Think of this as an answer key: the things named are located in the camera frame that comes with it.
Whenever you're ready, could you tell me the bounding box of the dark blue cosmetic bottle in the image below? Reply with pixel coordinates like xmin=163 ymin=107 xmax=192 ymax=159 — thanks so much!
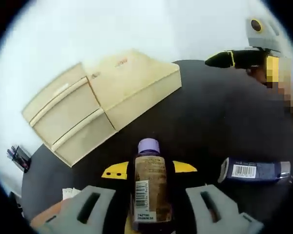
xmin=217 ymin=157 xmax=292 ymax=185

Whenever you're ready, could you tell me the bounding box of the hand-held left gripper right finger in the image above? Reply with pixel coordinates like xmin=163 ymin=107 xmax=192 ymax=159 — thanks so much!
xmin=170 ymin=160 xmax=265 ymax=234

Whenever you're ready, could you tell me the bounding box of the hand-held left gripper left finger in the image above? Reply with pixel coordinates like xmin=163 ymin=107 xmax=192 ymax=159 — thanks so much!
xmin=36 ymin=160 xmax=135 ymax=234

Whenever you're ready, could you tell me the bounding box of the black mesh pen holder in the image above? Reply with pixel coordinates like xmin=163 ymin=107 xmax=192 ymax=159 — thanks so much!
xmin=6 ymin=145 xmax=32 ymax=173

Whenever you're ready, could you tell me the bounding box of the purple cap cosmetic bottle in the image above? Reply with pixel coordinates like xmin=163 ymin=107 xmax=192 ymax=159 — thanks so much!
xmin=128 ymin=138 xmax=173 ymax=231

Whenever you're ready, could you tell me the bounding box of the bunch of coloured pens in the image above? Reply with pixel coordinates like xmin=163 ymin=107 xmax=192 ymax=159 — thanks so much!
xmin=6 ymin=145 xmax=18 ymax=159

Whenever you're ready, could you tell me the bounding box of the cream desktop organizer cabinet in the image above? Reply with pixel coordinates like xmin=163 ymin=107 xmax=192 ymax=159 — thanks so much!
xmin=21 ymin=48 xmax=182 ymax=168

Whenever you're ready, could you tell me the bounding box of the cream drawer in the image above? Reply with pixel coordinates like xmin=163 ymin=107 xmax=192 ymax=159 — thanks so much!
xmin=30 ymin=77 xmax=102 ymax=147
xmin=51 ymin=108 xmax=119 ymax=168

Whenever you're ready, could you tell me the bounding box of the person's left hand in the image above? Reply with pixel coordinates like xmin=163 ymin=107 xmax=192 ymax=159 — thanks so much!
xmin=30 ymin=198 xmax=64 ymax=229

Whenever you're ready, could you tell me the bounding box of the person's right hand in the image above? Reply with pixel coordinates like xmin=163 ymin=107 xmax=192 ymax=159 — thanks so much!
xmin=245 ymin=65 xmax=268 ymax=86

